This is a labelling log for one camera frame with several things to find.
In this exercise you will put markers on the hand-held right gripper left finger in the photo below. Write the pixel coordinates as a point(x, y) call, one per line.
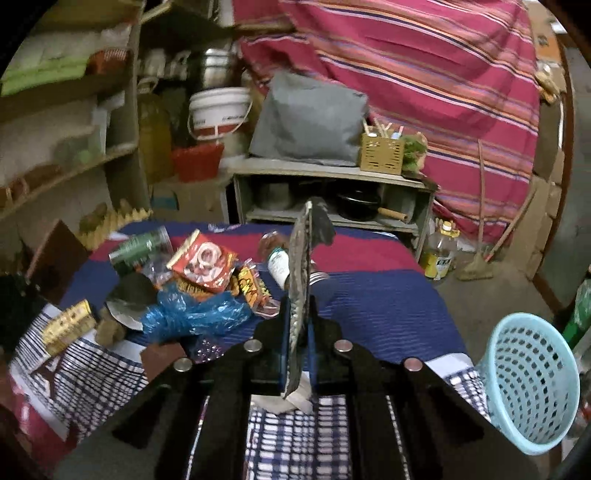
point(282, 355)

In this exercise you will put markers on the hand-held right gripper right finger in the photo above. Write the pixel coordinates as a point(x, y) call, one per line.
point(314, 355)

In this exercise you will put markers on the clear blister pack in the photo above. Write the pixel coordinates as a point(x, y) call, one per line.
point(207, 350)

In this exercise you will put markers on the grey foil packet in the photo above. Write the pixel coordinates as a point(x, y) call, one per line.
point(299, 267)

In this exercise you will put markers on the brown cardboard piece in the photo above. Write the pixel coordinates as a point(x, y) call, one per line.
point(161, 362)

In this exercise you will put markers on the small yellow box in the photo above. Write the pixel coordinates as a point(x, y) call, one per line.
point(69, 325)

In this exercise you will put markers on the light blue plastic basket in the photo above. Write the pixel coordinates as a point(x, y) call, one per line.
point(531, 369)

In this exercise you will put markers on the yellow snack packet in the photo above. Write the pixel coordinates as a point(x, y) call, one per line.
point(256, 290)

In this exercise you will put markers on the striped printed blanket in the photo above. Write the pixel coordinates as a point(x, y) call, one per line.
point(369, 295)

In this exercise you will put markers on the brown jar with white label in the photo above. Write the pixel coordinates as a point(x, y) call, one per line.
point(277, 265)

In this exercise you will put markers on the blue plastic bag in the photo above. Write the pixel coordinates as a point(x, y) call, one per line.
point(194, 316)

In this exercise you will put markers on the red snack packet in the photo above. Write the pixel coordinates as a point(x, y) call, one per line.
point(203, 263)

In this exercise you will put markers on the black pan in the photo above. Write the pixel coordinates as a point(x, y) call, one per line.
point(358, 205)

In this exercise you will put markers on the oil bottle with yellow cap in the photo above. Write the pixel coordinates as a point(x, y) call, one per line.
point(439, 258)

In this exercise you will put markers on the torn silver foil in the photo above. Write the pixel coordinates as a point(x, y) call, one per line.
point(131, 295)

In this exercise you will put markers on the green jar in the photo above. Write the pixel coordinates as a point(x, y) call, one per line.
point(138, 249)

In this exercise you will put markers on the straw broom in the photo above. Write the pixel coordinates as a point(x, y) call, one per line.
point(475, 270)

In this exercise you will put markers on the low grey shelf cabinet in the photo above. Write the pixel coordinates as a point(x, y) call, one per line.
point(332, 173)

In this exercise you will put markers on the red plastic basket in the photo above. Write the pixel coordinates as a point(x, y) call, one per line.
point(196, 164)

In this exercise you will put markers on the yellow utensil holder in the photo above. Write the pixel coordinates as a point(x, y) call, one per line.
point(381, 154)

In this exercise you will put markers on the yellow egg tray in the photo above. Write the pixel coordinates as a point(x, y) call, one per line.
point(111, 226)

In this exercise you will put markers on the green leafy vegetables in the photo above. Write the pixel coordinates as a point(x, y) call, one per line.
point(414, 154)

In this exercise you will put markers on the grey cushion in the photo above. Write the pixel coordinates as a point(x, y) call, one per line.
point(309, 120)

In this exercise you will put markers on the white plastic bucket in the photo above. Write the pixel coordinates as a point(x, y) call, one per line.
point(217, 115)

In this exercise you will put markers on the large yellow oil jug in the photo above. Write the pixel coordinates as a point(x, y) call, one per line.
point(154, 138)

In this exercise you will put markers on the green bucket with plastic bag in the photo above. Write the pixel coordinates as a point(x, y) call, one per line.
point(579, 314)

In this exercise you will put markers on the tall wooden shelf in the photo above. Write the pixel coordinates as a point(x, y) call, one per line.
point(120, 138)

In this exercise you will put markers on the steel pot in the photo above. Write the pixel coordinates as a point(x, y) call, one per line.
point(217, 69)

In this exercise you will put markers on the wooden framed door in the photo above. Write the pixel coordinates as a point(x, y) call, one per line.
point(572, 207)

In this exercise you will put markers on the red striped hanging cloth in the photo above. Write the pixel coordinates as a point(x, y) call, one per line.
point(415, 69)

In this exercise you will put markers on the green plastic tray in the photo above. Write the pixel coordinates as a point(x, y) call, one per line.
point(41, 76)

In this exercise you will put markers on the cardboard sheets on wall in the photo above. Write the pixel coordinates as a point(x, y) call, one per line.
point(549, 194)

